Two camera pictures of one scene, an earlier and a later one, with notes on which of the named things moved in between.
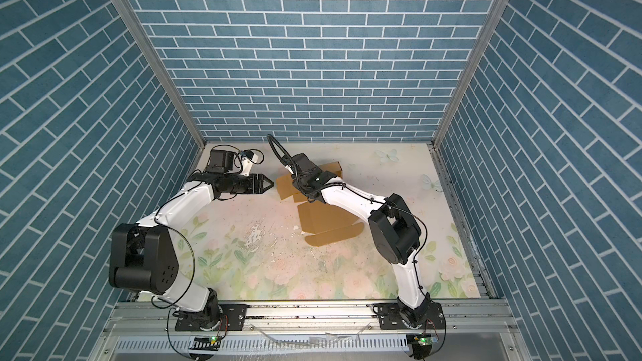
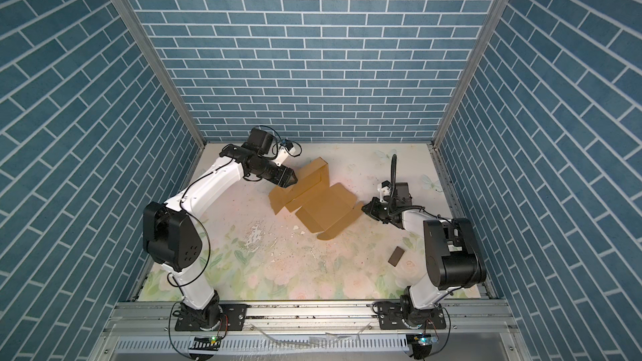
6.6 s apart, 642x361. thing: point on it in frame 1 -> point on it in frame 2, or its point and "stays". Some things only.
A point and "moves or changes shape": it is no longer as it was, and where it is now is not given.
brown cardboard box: x=322 y=222 moves or changes shape
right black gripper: x=299 y=186 -> x=373 y=211
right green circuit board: x=426 y=339 stays
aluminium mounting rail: x=313 y=318 stays
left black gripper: x=257 y=187 -> x=283 y=176
